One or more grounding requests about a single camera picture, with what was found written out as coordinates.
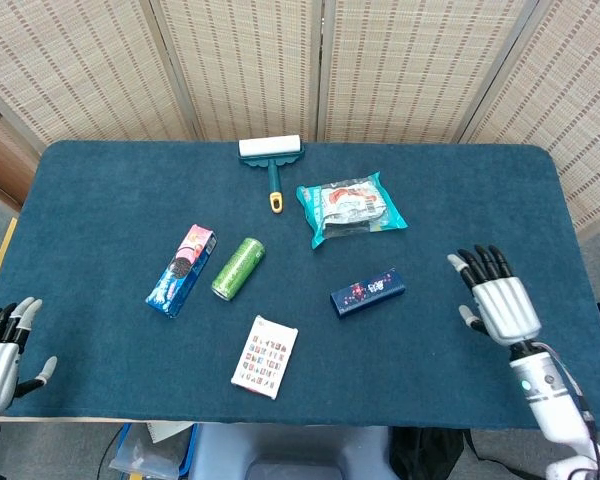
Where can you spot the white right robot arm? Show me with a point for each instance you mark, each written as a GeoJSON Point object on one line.
{"type": "Point", "coordinates": [545, 395]}

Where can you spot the teal lint roller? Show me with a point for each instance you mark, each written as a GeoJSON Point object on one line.
{"type": "Point", "coordinates": [270, 147]}

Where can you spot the yellow board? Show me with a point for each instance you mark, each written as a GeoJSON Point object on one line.
{"type": "Point", "coordinates": [2, 255]}

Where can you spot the blue table cloth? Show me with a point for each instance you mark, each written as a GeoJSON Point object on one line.
{"type": "Point", "coordinates": [105, 210]}

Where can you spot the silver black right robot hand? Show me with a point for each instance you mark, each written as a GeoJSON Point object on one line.
{"type": "Point", "coordinates": [507, 310]}

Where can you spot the blue pink cookie box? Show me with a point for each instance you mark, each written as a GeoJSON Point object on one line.
{"type": "Point", "coordinates": [180, 272]}

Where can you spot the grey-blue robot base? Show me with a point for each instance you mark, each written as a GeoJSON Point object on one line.
{"type": "Point", "coordinates": [290, 450]}

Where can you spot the blue plastic bin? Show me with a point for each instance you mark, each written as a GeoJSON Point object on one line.
{"type": "Point", "coordinates": [191, 450]}

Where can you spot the black bag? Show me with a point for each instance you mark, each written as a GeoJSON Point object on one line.
{"type": "Point", "coordinates": [425, 450]}

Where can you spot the bamboo folding screen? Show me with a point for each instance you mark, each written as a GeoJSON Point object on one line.
{"type": "Point", "coordinates": [250, 70]}

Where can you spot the brown wooden door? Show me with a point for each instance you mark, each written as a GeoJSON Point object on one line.
{"type": "Point", "coordinates": [5, 160]}

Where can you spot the white printed card box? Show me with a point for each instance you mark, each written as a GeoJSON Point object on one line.
{"type": "Point", "coordinates": [265, 357]}

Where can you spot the blue glasses case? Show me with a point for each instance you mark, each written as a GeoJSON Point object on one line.
{"type": "Point", "coordinates": [367, 295]}

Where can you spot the teal snack package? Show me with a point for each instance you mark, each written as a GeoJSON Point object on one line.
{"type": "Point", "coordinates": [350, 210]}

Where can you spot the green drink can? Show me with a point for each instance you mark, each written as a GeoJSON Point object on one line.
{"type": "Point", "coordinates": [237, 270]}

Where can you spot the white paper notebook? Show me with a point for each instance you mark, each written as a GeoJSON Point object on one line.
{"type": "Point", "coordinates": [167, 430]}

